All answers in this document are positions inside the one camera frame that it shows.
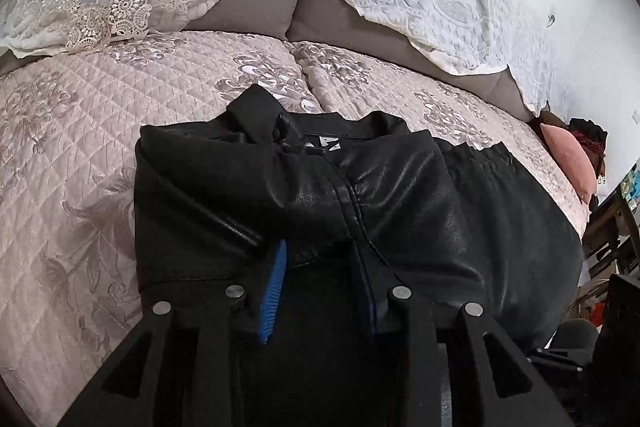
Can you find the cluttered wooden side table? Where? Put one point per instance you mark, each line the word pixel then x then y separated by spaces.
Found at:
pixel 615 217

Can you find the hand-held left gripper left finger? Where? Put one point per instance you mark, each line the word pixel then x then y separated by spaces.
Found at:
pixel 274 292

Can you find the pink pillow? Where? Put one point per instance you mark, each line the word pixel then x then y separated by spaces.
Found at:
pixel 570 157

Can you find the dark cloth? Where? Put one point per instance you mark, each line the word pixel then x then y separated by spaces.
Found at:
pixel 590 137

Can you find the pink quilted sofa cover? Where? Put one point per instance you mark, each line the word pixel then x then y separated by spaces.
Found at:
pixel 75 132

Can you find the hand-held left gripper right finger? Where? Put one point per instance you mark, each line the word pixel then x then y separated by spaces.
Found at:
pixel 367 287

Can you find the black leather jacket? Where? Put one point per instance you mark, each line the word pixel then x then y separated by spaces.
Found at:
pixel 400 207

